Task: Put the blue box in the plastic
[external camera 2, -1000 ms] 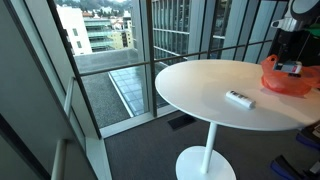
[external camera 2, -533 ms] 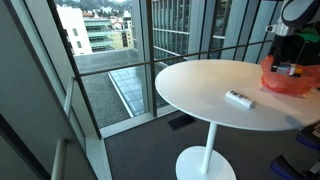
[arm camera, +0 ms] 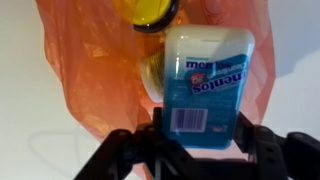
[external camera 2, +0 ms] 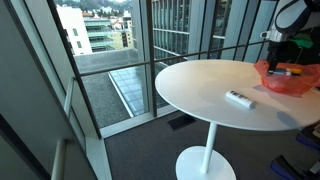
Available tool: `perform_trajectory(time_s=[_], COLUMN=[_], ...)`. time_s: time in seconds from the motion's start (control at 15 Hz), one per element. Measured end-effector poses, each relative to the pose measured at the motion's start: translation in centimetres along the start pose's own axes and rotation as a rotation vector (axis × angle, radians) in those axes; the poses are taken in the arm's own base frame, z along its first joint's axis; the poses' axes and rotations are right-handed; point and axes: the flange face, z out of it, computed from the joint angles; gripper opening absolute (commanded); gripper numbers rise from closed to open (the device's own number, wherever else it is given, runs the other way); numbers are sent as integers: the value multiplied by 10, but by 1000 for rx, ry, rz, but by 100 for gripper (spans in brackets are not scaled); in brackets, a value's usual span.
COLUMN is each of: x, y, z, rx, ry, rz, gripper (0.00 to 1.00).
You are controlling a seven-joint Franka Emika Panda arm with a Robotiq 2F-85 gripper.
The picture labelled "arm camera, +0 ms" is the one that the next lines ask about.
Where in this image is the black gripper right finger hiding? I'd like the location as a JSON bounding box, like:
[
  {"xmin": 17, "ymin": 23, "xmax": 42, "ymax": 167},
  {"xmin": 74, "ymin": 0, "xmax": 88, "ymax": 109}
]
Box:
[{"xmin": 232, "ymin": 111, "xmax": 320, "ymax": 180}]

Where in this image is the orange plastic bag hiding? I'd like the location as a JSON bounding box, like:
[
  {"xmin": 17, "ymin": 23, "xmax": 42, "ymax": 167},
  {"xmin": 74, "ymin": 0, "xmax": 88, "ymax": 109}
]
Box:
[{"xmin": 34, "ymin": 0, "xmax": 277, "ymax": 180}]

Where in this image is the blue mentos box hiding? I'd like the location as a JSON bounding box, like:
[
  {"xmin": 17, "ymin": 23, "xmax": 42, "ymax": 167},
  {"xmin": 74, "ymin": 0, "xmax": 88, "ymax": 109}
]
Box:
[{"xmin": 161, "ymin": 24, "xmax": 256, "ymax": 150}]

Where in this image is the yellow toy figure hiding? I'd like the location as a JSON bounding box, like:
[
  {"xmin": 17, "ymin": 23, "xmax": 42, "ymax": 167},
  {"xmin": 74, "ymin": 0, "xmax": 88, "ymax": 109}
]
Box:
[{"xmin": 113, "ymin": 0, "xmax": 180, "ymax": 34}]

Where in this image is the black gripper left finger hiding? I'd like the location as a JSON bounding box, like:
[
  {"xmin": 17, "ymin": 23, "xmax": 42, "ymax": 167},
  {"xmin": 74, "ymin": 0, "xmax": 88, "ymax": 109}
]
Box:
[{"xmin": 73, "ymin": 106, "xmax": 188, "ymax": 180}]

